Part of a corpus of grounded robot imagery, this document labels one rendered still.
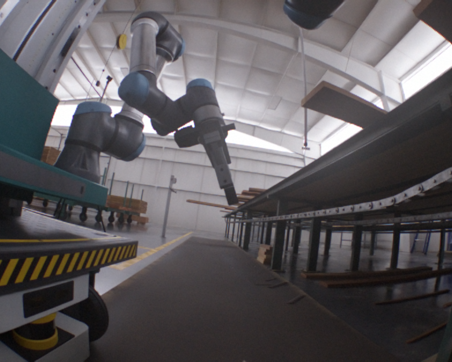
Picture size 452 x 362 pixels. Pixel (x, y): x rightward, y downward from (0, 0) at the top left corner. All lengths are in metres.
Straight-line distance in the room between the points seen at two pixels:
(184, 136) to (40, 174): 0.33
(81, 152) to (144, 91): 0.24
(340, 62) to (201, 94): 8.09
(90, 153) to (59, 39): 0.39
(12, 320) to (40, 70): 0.62
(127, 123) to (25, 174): 0.40
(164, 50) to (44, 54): 0.41
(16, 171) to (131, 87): 0.29
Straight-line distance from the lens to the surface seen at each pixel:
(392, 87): 9.65
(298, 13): 0.40
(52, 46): 0.81
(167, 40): 0.89
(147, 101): 0.55
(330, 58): 8.44
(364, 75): 8.93
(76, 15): 0.88
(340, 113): 0.90
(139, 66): 0.61
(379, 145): 1.11
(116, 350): 0.71
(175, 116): 0.61
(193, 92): 0.61
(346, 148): 1.12
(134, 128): 0.75
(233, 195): 0.55
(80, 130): 0.67
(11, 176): 0.44
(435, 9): 0.61
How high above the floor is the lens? 0.41
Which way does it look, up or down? 11 degrees up
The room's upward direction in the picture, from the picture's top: 7 degrees clockwise
